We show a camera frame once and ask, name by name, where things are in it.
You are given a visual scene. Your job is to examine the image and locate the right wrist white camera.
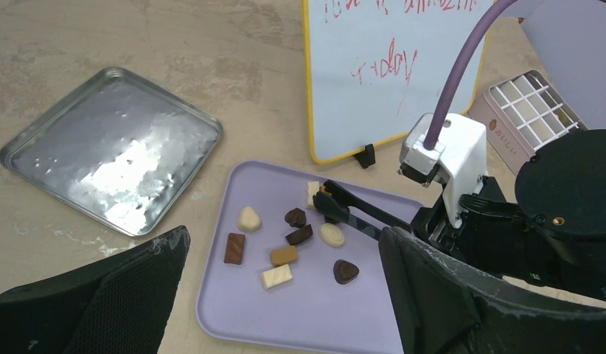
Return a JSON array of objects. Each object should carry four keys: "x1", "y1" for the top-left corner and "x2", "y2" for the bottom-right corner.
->
[{"x1": 400, "y1": 113, "x2": 487, "y2": 229}]

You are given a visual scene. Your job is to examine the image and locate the white teardrop chocolate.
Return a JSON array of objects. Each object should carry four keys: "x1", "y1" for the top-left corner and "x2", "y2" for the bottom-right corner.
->
[{"x1": 237, "y1": 206, "x2": 262, "y2": 232}]

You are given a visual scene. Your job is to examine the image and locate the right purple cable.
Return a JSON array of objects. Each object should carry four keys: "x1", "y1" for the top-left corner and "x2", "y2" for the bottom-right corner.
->
[{"x1": 422, "y1": 0, "x2": 606, "y2": 151}]

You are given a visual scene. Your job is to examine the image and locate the metal tweezers black tips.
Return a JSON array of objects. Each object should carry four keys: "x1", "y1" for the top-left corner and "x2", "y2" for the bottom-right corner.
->
[{"x1": 312, "y1": 180, "x2": 413, "y2": 240}]

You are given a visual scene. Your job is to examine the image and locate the lilac plastic tray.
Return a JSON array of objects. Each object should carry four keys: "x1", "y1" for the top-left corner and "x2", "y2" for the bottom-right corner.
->
[{"x1": 195, "y1": 160, "x2": 403, "y2": 353}]

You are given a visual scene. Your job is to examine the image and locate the dark heart chocolate front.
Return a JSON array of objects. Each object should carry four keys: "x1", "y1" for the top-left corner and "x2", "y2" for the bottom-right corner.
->
[{"x1": 332, "y1": 259, "x2": 360, "y2": 285}]

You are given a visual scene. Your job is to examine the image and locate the silver metal box lid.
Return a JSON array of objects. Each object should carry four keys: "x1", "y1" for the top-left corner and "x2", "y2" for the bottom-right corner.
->
[{"x1": 0, "y1": 66, "x2": 223, "y2": 237}]

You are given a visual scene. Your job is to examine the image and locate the caramel square chocolate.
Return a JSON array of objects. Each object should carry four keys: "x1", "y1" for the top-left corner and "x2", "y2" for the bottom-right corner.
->
[{"x1": 269, "y1": 246, "x2": 299, "y2": 267}]

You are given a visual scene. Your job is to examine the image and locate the dark cup chocolate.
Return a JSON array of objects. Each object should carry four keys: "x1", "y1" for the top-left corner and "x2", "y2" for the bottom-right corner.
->
[{"x1": 285, "y1": 224, "x2": 313, "y2": 246}]

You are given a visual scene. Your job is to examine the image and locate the beige square chocolate top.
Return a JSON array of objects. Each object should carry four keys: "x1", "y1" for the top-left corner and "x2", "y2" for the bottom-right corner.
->
[{"x1": 306, "y1": 181, "x2": 320, "y2": 210}]

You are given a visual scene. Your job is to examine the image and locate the white rectangular chocolate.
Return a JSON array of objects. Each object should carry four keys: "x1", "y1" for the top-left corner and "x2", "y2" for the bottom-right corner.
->
[{"x1": 260, "y1": 264, "x2": 293, "y2": 290}]

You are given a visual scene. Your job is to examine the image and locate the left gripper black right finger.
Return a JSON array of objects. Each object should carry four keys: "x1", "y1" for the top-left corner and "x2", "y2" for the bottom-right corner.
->
[{"x1": 378, "y1": 227, "x2": 606, "y2": 353}]

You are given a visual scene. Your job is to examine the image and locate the dark shell chocolate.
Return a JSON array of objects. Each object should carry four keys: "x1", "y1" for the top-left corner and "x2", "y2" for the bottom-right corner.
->
[{"x1": 284, "y1": 208, "x2": 307, "y2": 228}]

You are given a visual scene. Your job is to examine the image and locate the white oval chocolate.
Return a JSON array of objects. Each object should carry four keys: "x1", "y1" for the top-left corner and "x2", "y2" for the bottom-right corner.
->
[{"x1": 319, "y1": 223, "x2": 345, "y2": 248}]

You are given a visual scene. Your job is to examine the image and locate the brown rectangular chocolate bar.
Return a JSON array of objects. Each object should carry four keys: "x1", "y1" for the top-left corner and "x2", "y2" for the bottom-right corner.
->
[{"x1": 223, "y1": 233, "x2": 245, "y2": 265}]

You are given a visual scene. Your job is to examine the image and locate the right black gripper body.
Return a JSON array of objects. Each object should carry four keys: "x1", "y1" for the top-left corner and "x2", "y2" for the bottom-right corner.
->
[{"x1": 411, "y1": 198, "x2": 543, "y2": 286}]

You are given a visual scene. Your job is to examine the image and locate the yellow framed whiteboard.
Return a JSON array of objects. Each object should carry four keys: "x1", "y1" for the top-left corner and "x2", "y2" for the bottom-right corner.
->
[{"x1": 302, "y1": 0, "x2": 491, "y2": 164}]

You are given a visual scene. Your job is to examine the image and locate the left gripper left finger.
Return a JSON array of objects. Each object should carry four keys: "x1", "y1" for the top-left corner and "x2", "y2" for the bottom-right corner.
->
[{"x1": 0, "y1": 226, "x2": 190, "y2": 353}]

